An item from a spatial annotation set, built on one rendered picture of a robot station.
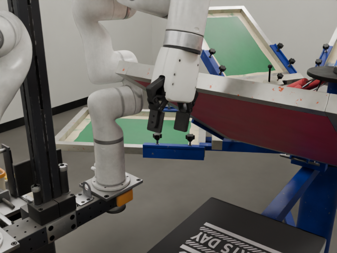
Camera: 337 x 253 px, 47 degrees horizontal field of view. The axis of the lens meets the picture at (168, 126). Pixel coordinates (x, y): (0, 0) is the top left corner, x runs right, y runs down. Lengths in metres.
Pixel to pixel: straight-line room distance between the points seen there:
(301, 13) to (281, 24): 0.30
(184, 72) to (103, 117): 0.47
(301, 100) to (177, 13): 0.30
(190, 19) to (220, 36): 2.17
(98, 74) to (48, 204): 0.39
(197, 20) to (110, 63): 0.47
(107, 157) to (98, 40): 0.35
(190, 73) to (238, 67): 1.95
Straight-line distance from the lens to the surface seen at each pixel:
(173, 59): 0.71
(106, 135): 1.17
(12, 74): 0.88
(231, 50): 2.81
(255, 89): 0.84
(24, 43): 0.91
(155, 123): 0.71
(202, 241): 1.33
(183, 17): 0.73
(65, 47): 5.51
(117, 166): 1.22
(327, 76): 2.03
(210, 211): 1.48
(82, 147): 1.96
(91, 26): 1.13
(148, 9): 0.78
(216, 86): 0.87
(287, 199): 1.67
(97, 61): 1.14
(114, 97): 1.15
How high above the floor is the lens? 1.76
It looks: 21 degrees down
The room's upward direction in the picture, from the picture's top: straight up
